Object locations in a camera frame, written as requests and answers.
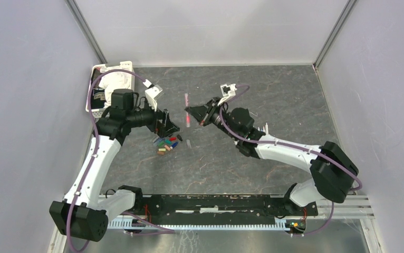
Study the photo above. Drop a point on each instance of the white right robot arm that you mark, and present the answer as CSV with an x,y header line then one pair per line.
x,y
333,174

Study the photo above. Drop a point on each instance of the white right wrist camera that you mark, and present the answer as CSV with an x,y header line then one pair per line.
x,y
228,92

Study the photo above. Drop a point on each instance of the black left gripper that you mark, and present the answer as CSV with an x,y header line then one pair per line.
x,y
163,129

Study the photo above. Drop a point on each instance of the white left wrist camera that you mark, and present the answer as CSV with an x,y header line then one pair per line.
x,y
152,93

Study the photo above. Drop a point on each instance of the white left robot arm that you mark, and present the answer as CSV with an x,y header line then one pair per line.
x,y
81,214

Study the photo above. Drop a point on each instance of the clear pen cap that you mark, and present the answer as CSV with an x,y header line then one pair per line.
x,y
188,143

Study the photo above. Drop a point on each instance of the white slotted cable duct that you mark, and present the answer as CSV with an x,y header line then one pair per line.
x,y
278,225

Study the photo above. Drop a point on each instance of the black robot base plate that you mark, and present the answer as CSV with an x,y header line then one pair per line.
x,y
219,209

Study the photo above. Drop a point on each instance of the white cloth in basket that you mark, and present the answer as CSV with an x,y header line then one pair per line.
x,y
113,81

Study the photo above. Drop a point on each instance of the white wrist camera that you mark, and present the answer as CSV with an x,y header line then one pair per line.
x,y
228,92
152,93

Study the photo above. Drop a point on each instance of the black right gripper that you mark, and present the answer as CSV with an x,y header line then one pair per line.
x,y
203,114

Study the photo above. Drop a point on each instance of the white perforated plastic basket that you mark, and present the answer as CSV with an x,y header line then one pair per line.
x,y
101,93

